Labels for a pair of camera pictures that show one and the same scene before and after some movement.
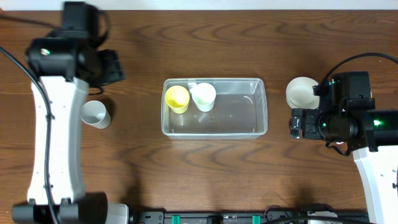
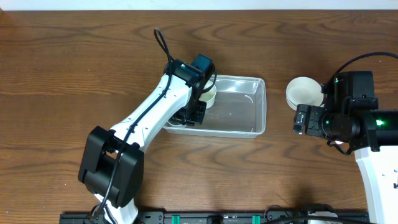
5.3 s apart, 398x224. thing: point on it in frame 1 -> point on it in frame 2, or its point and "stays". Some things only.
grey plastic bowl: [300, 94] stays
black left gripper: [114, 60] -> [199, 119]
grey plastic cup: [94, 112] -> [176, 126]
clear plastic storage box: [240, 111] stays
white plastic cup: [203, 94] stays
